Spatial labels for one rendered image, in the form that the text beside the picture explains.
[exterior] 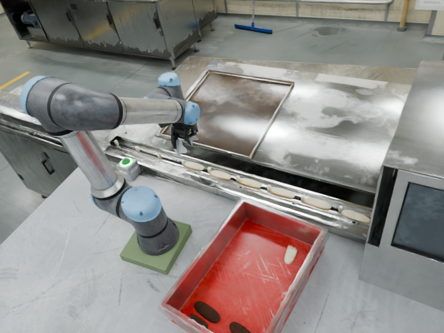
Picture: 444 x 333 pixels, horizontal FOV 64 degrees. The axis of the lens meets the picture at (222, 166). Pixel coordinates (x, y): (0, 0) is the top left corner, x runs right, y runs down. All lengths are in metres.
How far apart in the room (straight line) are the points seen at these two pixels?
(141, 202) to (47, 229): 0.59
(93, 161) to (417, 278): 0.97
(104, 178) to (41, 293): 0.50
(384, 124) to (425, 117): 0.59
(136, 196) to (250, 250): 0.43
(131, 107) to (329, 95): 1.01
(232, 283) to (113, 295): 0.40
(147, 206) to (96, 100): 0.39
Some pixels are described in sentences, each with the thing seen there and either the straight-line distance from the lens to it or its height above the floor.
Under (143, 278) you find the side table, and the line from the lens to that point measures 1.31.
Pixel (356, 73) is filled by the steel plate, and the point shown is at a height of 0.82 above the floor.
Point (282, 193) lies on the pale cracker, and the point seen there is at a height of 0.86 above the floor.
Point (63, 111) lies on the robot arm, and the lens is 0.93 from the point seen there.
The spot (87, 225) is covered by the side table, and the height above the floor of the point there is 0.82.
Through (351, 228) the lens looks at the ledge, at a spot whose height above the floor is 0.86.
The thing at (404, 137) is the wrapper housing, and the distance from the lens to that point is 0.95.
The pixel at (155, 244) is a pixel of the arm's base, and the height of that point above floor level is 0.91.
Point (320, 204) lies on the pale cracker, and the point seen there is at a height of 0.86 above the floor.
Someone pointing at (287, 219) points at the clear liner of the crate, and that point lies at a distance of 1.23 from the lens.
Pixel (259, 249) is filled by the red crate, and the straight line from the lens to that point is 1.27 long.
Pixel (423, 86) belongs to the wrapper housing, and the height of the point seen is 1.30.
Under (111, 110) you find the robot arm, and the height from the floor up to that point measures 1.43.
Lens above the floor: 1.87
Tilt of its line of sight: 41 degrees down
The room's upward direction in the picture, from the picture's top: 11 degrees counter-clockwise
